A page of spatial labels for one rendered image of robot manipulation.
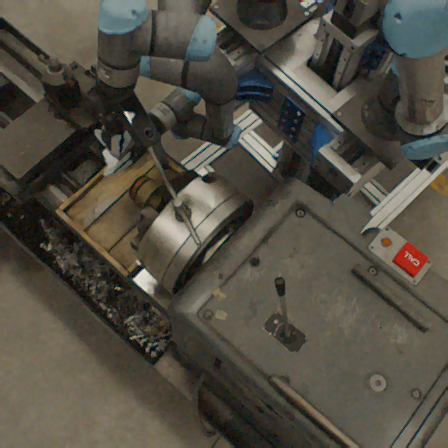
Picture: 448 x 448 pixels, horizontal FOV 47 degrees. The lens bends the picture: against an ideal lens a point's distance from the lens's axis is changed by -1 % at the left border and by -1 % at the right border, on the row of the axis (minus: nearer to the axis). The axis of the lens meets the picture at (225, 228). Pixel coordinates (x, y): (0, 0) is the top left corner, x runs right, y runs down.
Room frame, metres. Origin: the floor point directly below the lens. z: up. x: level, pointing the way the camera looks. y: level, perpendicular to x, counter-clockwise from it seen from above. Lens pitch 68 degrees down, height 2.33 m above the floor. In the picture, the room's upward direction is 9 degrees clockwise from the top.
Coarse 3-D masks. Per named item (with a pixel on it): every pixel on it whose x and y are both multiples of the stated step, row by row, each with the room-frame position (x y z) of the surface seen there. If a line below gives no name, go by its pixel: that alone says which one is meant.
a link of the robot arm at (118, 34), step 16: (112, 0) 0.60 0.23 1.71; (128, 0) 0.61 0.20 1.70; (144, 0) 0.62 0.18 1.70; (112, 16) 0.57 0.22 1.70; (128, 16) 0.57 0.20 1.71; (144, 16) 0.59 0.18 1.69; (112, 32) 0.56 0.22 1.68; (128, 32) 0.57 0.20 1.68; (144, 32) 0.58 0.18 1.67; (112, 48) 0.56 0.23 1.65; (128, 48) 0.56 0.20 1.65; (144, 48) 0.57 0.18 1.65; (112, 64) 0.55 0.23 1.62; (128, 64) 0.56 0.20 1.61
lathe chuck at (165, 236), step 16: (192, 192) 0.52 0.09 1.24; (208, 192) 0.53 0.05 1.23; (224, 192) 0.54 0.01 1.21; (240, 192) 0.57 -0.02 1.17; (192, 208) 0.48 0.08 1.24; (208, 208) 0.48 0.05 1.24; (160, 224) 0.43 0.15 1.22; (176, 224) 0.43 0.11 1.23; (192, 224) 0.44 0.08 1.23; (144, 240) 0.40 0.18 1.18; (160, 240) 0.40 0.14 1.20; (176, 240) 0.40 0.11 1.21; (144, 256) 0.37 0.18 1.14; (160, 256) 0.37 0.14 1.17; (160, 272) 0.34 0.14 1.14
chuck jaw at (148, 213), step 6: (144, 210) 0.51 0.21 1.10; (150, 210) 0.51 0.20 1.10; (144, 216) 0.49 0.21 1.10; (150, 216) 0.49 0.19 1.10; (156, 216) 0.50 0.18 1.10; (144, 222) 0.47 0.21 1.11; (150, 222) 0.48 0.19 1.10; (138, 228) 0.46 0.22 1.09; (144, 228) 0.46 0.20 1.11; (138, 234) 0.44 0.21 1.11; (144, 234) 0.44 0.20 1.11; (132, 240) 0.42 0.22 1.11; (138, 240) 0.42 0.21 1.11; (132, 246) 0.41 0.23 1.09; (138, 246) 0.41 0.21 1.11; (138, 258) 0.38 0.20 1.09
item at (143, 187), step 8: (144, 176) 0.60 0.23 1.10; (136, 184) 0.57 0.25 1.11; (144, 184) 0.57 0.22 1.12; (152, 184) 0.58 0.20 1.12; (160, 184) 0.59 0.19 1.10; (136, 192) 0.56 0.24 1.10; (144, 192) 0.55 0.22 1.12; (152, 192) 0.55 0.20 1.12; (136, 200) 0.54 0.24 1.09; (144, 200) 0.53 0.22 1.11; (152, 200) 0.54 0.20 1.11; (160, 200) 0.54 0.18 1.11; (160, 208) 0.54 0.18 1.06
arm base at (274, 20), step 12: (240, 0) 1.17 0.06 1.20; (252, 0) 1.13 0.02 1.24; (264, 0) 1.12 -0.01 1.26; (276, 0) 1.13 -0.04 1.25; (240, 12) 1.13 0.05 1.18; (252, 12) 1.11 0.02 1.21; (264, 12) 1.12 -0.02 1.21; (276, 12) 1.13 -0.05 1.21; (252, 24) 1.10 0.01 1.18; (264, 24) 1.10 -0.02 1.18; (276, 24) 1.12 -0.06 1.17
